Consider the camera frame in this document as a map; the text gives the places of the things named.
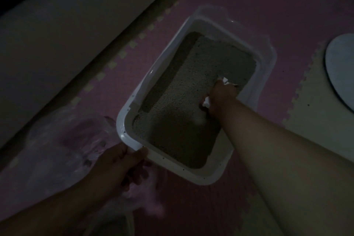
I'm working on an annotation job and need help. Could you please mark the person's left hand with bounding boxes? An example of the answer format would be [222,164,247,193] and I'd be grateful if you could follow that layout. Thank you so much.
[83,143,153,200]

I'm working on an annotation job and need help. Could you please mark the person's right hand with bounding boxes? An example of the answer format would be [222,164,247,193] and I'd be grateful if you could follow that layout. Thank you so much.
[198,78,240,123]

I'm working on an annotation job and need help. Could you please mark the clear plastic bag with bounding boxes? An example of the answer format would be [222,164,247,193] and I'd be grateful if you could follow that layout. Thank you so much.
[0,105,166,236]

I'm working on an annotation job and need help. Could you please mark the white cat litter tray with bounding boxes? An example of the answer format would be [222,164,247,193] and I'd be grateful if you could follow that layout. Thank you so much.
[116,5,278,186]

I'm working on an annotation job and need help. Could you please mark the person's left forearm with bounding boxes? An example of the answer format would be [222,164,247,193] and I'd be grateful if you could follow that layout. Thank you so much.
[0,180,111,236]

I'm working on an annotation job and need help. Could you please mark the person's right forearm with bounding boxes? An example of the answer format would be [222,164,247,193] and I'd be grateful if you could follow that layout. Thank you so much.
[218,97,354,236]

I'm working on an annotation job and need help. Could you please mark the pink foam floor mat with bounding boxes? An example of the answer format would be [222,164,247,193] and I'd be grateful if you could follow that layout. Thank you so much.
[0,0,354,236]

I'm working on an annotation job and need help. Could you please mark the white standing fan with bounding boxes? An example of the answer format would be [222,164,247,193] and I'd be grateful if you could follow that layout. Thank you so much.
[325,33,354,112]

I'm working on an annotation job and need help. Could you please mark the white bed frame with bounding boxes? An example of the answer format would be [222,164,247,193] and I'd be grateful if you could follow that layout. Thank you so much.
[0,0,191,150]

